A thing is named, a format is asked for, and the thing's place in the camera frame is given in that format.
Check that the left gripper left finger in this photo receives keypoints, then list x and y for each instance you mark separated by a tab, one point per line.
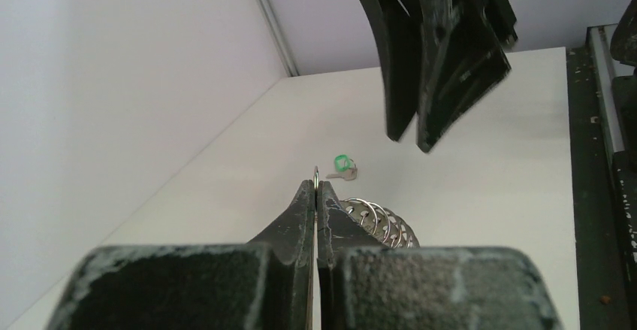
265	283

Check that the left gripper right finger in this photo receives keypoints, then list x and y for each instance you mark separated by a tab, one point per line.
367	285

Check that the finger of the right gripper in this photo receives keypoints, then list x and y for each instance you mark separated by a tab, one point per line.
395	26
463	58

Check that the large keyring with yellow grip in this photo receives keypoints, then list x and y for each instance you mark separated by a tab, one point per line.
380	222

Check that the key with green tag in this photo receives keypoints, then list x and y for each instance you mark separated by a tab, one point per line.
345	168

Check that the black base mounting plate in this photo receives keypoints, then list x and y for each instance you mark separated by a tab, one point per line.
601	78

